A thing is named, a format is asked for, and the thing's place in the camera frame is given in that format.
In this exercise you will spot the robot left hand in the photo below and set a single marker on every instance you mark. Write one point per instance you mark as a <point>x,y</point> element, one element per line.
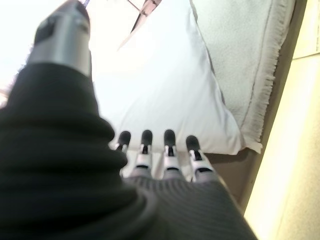
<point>62,162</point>

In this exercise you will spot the white duvet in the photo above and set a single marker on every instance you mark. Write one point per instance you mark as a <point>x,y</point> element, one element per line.
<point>155,82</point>

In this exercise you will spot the beige fringed bed runner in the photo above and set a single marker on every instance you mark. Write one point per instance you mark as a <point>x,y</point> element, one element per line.
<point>237,50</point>

